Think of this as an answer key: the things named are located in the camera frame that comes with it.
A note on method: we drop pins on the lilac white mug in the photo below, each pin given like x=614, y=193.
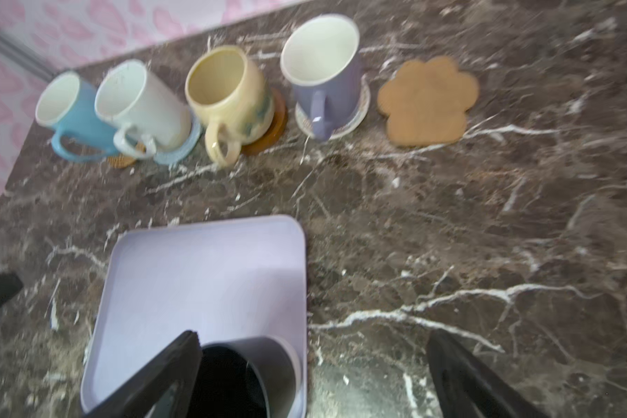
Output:
x=321, y=62

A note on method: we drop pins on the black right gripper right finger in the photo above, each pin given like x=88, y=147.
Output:
x=466, y=387

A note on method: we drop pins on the light blue mug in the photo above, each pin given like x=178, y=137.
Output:
x=67, y=106

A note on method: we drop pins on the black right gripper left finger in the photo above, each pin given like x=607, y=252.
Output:
x=162, y=388

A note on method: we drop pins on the black mug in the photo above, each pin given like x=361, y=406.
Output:
x=254, y=377

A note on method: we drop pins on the brown flower cork coaster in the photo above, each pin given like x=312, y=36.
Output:
x=426, y=103

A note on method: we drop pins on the lilac plastic tray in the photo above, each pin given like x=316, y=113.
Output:
x=225, y=280

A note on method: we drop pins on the brown wooden round coaster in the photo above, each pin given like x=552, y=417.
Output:
x=274, y=132

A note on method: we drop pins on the yellow beige mug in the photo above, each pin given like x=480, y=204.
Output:
x=232, y=99

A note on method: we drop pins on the white speckled mug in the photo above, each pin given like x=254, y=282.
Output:
x=148, y=116

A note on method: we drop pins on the aluminium frame struts left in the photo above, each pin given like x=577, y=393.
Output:
x=24, y=57

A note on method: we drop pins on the multicolour braided round coaster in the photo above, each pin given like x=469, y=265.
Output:
x=305, y=125

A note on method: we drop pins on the woven rattan coaster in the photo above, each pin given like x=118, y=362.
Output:
x=121, y=161

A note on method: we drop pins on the grey round coaster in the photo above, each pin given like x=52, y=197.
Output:
x=175, y=156

